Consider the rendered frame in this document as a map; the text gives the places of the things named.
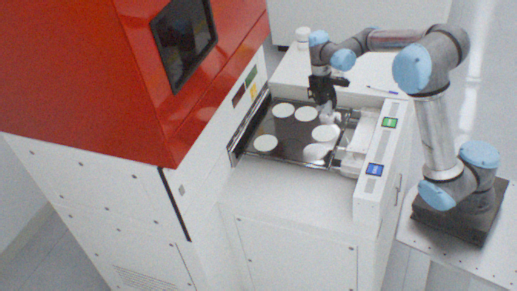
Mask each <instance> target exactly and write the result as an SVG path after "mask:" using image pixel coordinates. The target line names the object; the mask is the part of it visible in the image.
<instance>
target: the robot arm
mask: <svg viewBox="0 0 517 291"><path fill-rule="evenodd" d="M470 48H471V42H470V38H469V35H468V33H467V32H466V31H465V30H464V29H463V28H461V27H459V26H458V25H455V24H454V25H453V24H434V25H431V26H430V27H429V28H387V29H384V30H382V29H381V28H380V27H378V26H377V25H370V27H368V28H365V29H364V30H362V31H361V32H359V33H358V34H356V35H353V36H352V37H351V38H348V39H346V40H345V41H343V42H340V43H339V44H335V43H334V42H331V41H329V34H328V33H327V31H324V30H318V31H314V32H312V33H311V34H310V35H309V54H310V60H311V68H312V74H311V75H308V81H309V87H308V88H307V94H308V99H314V101H315V103H316V104H317V105H318V106H317V107H316V111H318V112H319V111H322V114H323V115H326V114H327V115H328V116H329V117H330V116H331V115H332V114H333V112H334V111H335V108H336V106H337V97H336V96H337V95H336V92H335V87H334V85H339V86H342V87H349V83H350V81H349V80H348V79H347V78H345V77H339V76H334V75H332V67H333V68H334V69H336V70H339V71H341V72H347V71H349V70H351V69H352V67H353V66H355V64H356V59H358V58H360V57H362V55H364V54H365V53H366V52H391V53H397V54H396V56H395V57H394V59H393V61H392V77H393V79H394V81H395V83H398V85H397V86H398V87H399V88H400V89H401V90H402V91H403V92H405V94H406V95H407V96H409V97H411V98H413V101H414V106H415V112H416V116H417V120H418V124H419V131H420V136H421V140H422V148H423V152H424V156H425V164H424V165H423V167H422V173H423V180H421V181H420V182H419V184H418V185H417V188H418V191H419V194H420V196H421V197H422V198H423V199H424V200H425V201H426V202H427V203H428V204H429V205H430V206H432V207H434V209H437V210H439V211H448V210H449V209H451V208H454V209H456V210H458V211H460V212H463V213H466V214H473V215H475V214H481V213H484V212H488V211H489V210H490V209H491V208H492V207H493V205H494V202H495V189H494V185H493V183H494V181H495V176H496V173H497V169H498V166H499V163H500V161H499V160H500V155H499V151H498V150H497V148H495V147H494V146H493V145H491V144H488V143H486V142H482V141H468V142H464V143H463V144H462V145H461V146H460V148H459V154H458V155H455V147H454V142H453V137H452V128H451V123H450V118H449V109H448V103H447V98H446V94H445V92H446V91H447V89H448V88H449V86H450V81H449V71H452V70H453V69H454V68H456V67H457V66H459V65H460V64H462V63H463V62H464V60H465V59H466V58H467V57H468V55H469V51H470ZM309 91H310V92H311V94H312V95H310V96H309Z"/></svg>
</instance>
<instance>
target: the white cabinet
mask: <svg viewBox="0 0 517 291"><path fill-rule="evenodd" d="M414 119H415V106H414V101H412V106H411V109H410V112H409V117H408V120H407V123H406V128H405V133H404V136H403V139H402V145H401V148H400V151H399V156H398V159H397V162H396V165H395V170H394V173H393V177H392V182H391V185H390V188H389V194H388V196H387V200H386V203H385V208H383V209H384V211H382V216H381V219H380V223H379V228H378V231H377V234H376V238H375V241H371V240H367V239H361V238H358V237H354V236H349V235H345V234H341V233H338V232H333V231H328V230H327V229H323V228H319V227H316V226H310V225H306V224H303V223H300V222H294V221H290V220H287V219H281V218H278V217H274V216H269V215H266V214H262V213H258V212H252V211H248V210H245V209H240V208H236V207H233V206H227V205H224V204H221V203H218V206H219V209H220V212H221V214H222V218H223V222H224V224H225V228H226V231H227V233H228V239H229V242H230V244H231V247H232V251H233V254H234V257H235V261H236V264H237V267H238V271H239V274H240V276H241V280H242V284H243V286H244V289H245V291H381V288H382V282H383V278H384V275H385V269H386V266H387V262H388V259H389V253H390V250H391V246H392V240H393V236H394V233H395V228H396V224H397V221H398V217H399V211H400V207H401V204H402V198H403V195H404V191H405V186H406V183H407V176H408V170H409V157H410V150H411V144H412V130H413V123H414Z"/></svg>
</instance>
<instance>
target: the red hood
mask: <svg viewBox="0 0 517 291"><path fill-rule="evenodd" d="M269 33H270V28H269V17H268V11H267V5H266V0H0V131H1V132H7V133H10V134H15V135H21V136H24V137H29V138H33V139H39V141H43V142H50V143H54V144H57V145H62V146H68V147H72V148H76V149H83V150H86V151H90V152H96V153H100V154H104V155H108V156H114V157H118V158H122V159H128V160H132V161H136V162H142V163H146V164H149V165H154V166H160V167H164V168H168V169H174V170H176V169H177V168H178V167H179V165H180V164H181V162H182V160H183V159H184V158H185V156H186V155H187V154H188V152H189V150H190V149H191V147H192V146H193V145H194V143H195V141H196V140H197V139H198V137H199V135H200V134H201V132H202V130H203V129H204V128H205V126H206V125H208V123H209V122H210V120H211V119H212V117H213V115H214V114H215V113H216V111H217V110H218V108H219V107H220V105H221V104H222V103H223V101H224V100H225V98H226V96H227V95H228V94H229V93H230V91H231V90H232V88H233V86H234V85H235V83H236V81H237V80H238V78H239V77H240V75H241V74H242V73H243V71H244V70H245V68H246V66H247V65H248V64H249V63H250V61H251V60H252V58H253V56H254V55H255V53H256V52H257V51H258V50H259V48H261V46H262V43H263V42H264V41H265V39H266V38H267V36H268V35H269Z"/></svg>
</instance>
